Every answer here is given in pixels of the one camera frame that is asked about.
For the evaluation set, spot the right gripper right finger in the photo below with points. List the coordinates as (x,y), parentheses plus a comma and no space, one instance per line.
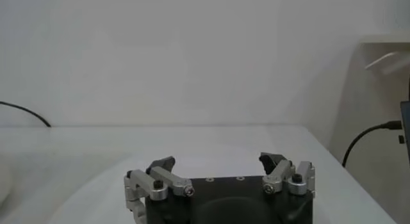
(278,174)

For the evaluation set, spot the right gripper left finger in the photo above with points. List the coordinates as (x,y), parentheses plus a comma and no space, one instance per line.
(173,182)

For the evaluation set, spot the white round plate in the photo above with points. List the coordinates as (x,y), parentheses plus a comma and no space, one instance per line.
(218,167)

